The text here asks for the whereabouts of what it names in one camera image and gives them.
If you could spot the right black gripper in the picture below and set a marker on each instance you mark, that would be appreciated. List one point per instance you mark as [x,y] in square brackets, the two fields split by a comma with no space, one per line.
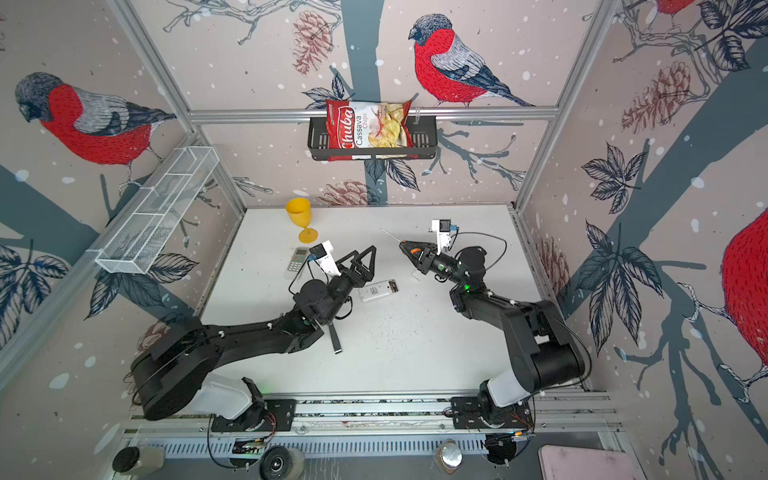
[425,256]

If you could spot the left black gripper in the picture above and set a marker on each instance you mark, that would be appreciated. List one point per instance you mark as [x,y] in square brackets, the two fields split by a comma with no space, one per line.
[362,276]

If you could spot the orange black screwdriver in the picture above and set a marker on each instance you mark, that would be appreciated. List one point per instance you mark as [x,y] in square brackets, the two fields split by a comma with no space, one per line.
[404,245]

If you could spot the white remote control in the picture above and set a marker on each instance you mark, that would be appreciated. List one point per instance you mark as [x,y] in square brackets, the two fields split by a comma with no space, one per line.
[378,290]

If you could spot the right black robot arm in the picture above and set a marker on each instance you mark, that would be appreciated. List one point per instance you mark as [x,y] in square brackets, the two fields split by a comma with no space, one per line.
[542,352]

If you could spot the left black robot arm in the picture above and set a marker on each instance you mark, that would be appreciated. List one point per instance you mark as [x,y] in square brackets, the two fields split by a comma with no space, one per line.
[172,371]

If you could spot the grey small remote control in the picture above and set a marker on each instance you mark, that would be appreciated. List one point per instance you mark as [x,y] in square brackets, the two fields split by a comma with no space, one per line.
[298,259]

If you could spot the yellow plastic goblet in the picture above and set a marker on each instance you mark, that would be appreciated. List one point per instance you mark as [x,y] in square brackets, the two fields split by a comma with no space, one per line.
[300,214]

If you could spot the red cassava chips bag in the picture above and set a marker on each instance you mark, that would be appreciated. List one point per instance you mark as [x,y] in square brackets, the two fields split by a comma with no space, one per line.
[353,125]

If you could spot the silver topped jar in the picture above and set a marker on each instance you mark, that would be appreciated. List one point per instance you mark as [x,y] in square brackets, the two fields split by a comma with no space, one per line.
[449,456]

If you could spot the grey cylinder can left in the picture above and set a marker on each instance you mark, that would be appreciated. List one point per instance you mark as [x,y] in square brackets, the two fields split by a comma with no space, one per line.
[138,460]

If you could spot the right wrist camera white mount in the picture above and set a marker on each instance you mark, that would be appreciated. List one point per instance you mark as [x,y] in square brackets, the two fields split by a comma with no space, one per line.
[446,233]

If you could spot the black wall basket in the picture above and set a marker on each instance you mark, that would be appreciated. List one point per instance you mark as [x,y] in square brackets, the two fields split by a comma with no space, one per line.
[423,138]

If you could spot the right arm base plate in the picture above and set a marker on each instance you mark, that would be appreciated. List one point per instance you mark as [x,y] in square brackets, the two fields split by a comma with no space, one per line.
[478,412]

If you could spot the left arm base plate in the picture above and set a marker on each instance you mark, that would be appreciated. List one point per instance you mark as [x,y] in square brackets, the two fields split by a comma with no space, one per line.
[271,415]

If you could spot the white wire wall basket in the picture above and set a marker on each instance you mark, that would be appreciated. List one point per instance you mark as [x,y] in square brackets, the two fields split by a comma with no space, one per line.
[143,235]

